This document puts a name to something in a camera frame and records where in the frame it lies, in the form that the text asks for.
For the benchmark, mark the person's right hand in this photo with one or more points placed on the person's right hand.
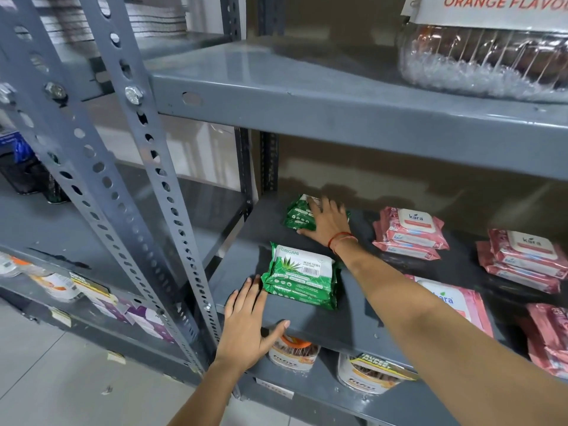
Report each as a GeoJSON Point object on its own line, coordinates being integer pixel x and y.
{"type": "Point", "coordinates": [330, 224]}

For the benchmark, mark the person's left hand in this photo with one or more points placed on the person's left hand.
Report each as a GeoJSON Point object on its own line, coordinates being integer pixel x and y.
{"type": "Point", "coordinates": [242, 332]}

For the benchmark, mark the person's left thumb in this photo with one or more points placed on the person's left thumb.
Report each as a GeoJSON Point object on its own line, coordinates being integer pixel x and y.
{"type": "Point", "coordinates": [278, 331]}

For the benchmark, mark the person's right thumb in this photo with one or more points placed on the person's right thumb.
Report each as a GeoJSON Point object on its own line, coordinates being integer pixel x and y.
{"type": "Point", "coordinates": [307, 232]}

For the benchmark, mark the person's left little finger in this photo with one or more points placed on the person's left little finger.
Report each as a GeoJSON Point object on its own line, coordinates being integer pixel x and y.
{"type": "Point", "coordinates": [229, 314]}

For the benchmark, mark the person's left middle finger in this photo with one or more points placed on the person's left middle finger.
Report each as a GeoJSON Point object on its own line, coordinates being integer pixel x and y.
{"type": "Point", "coordinates": [248, 299]}

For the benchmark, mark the person's right little finger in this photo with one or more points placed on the person's right little finger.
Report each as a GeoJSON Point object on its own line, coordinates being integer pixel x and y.
{"type": "Point", "coordinates": [342, 213]}

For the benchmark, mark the person's right middle finger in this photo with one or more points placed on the person's right middle finger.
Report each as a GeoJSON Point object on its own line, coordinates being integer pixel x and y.
{"type": "Point", "coordinates": [323, 207]}

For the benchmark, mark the green wet wipes packet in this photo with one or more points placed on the green wet wipes packet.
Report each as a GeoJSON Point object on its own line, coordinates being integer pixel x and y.
{"type": "Point", "coordinates": [301, 298]}
{"type": "Point", "coordinates": [296, 207]}
{"type": "Point", "coordinates": [298, 222]}
{"type": "Point", "coordinates": [301, 268]}

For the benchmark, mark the person's right forearm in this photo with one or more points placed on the person's right forearm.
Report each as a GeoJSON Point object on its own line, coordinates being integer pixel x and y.
{"type": "Point", "coordinates": [426, 332]}

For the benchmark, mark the person's left forearm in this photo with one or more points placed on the person's left forearm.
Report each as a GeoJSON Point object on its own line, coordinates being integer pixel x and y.
{"type": "Point", "coordinates": [204, 397]}

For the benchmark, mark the red thread wrist band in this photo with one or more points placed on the red thread wrist band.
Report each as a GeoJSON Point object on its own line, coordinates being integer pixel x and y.
{"type": "Point", "coordinates": [341, 237]}

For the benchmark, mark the biscuit jar with orange lid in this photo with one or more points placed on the biscuit jar with orange lid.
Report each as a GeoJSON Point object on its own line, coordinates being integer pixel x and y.
{"type": "Point", "coordinates": [293, 352]}

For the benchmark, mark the white shelf edge label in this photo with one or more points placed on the white shelf edge label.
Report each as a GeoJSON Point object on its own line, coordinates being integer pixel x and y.
{"type": "Point", "coordinates": [275, 389]}

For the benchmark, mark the group of pink wipes packets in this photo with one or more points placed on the group of pink wipes packets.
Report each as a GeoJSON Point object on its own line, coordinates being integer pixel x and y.
{"type": "Point", "coordinates": [412, 230]}

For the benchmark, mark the purple and white packet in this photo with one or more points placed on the purple and white packet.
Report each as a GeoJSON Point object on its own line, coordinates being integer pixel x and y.
{"type": "Point", "coordinates": [113, 308]}
{"type": "Point", "coordinates": [148, 321]}

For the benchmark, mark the biscuit jar with yellow label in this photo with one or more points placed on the biscuit jar with yellow label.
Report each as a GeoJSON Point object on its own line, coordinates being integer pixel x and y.
{"type": "Point", "coordinates": [368, 374]}

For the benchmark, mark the grey metal shelving rack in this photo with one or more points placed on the grey metal shelving rack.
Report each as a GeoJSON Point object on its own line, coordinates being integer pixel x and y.
{"type": "Point", "coordinates": [310, 101]}

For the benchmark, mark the pale yellow shelf tag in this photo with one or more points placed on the pale yellow shelf tag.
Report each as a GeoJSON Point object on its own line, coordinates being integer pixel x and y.
{"type": "Point", "coordinates": [116, 357]}
{"type": "Point", "coordinates": [61, 317]}

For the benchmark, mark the yellow and white snack packet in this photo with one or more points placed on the yellow and white snack packet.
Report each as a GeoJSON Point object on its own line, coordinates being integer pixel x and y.
{"type": "Point", "coordinates": [95, 290]}

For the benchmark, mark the paper scrap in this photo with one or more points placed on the paper scrap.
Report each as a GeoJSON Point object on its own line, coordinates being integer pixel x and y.
{"type": "Point", "coordinates": [107, 390]}

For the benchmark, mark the white and orange snack packet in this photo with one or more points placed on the white and orange snack packet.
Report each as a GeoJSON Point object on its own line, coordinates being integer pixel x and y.
{"type": "Point", "coordinates": [57, 286]}
{"type": "Point", "coordinates": [9, 265]}

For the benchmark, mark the dark bottle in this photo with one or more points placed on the dark bottle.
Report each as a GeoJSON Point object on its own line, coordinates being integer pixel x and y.
{"type": "Point", "coordinates": [55, 190]}

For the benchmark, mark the grey slotted metal rack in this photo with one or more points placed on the grey slotted metal rack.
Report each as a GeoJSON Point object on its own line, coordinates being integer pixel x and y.
{"type": "Point", "coordinates": [31, 226]}

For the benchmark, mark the white card with orange lettering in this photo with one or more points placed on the white card with orange lettering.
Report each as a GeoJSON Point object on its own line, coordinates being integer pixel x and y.
{"type": "Point", "coordinates": [488, 11]}

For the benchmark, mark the stack of grey sheets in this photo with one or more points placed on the stack of grey sheets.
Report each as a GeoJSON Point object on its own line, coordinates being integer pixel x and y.
{"type": "Point", "coordinates": [155, 19]}

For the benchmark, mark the blue packet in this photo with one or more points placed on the blue packet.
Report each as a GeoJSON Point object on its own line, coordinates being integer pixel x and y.
{"type": "Point", "coordinates": [22, 150]}

